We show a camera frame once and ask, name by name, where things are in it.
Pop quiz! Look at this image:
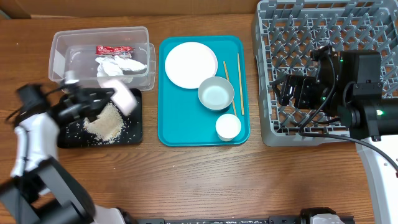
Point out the pile of rice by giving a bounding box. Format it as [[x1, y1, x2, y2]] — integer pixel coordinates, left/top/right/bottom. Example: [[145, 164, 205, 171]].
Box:
[[83, 103, 123, 141]]

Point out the white napkin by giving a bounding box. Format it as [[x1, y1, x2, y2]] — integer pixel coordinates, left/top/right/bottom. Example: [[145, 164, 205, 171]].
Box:
[[95, 55, 147, 77]]

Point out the red snack wrapper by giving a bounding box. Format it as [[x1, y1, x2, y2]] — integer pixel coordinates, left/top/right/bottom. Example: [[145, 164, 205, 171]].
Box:
[[96, 45, 135, 58]]

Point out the white paper cup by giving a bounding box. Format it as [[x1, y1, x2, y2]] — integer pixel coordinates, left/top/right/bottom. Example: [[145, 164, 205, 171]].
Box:
[[216, 114, 242, 141]]

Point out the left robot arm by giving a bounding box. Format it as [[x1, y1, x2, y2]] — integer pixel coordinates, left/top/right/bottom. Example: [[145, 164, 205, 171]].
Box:
[[1, 80, 137, 224]]

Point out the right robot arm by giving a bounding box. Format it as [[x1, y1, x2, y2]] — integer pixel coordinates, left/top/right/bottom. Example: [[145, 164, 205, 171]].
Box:
[[272, 45, 397, 223]]

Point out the grey dishwasher rack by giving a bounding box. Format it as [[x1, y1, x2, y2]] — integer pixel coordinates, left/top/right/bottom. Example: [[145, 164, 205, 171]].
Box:
[[252, 0, 397, 147]]

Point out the black plastic tray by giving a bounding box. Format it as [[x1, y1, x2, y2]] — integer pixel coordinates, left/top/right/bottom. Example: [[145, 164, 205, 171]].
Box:
[[57, 88, 143, 149]]

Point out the clear plastic bin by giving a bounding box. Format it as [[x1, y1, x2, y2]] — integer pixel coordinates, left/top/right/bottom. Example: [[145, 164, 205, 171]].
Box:
[[49, 26, 156, 91]]

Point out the right wooden chopstick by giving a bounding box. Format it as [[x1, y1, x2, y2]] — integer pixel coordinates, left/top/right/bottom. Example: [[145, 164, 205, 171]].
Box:
[[237, 52, 244, 116]]

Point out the wooden chopstick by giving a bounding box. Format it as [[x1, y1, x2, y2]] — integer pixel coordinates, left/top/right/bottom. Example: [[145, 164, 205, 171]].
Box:
[[223, 60, 238, 117], [237, 52, 244, 116]]

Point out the left wooden chopstick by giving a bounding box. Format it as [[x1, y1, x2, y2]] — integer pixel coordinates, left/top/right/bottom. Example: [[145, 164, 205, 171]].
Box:
[[223, 60, 238, 117]]

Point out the grey bowl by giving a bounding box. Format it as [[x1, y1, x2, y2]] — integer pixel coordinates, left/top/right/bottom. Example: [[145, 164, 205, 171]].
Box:
[[198, 77, 234, 111]]

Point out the teal serving tray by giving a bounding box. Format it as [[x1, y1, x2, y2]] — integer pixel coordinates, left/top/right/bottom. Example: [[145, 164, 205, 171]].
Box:
[[157, 35, 251, 146]]

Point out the large white plate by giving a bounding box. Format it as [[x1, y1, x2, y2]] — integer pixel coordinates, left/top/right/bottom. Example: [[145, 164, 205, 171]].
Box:
[[165, 42, 218, 89]]

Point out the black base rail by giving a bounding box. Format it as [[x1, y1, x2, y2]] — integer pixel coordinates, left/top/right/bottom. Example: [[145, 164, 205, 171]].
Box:
[[136, 215, 299, 224]]

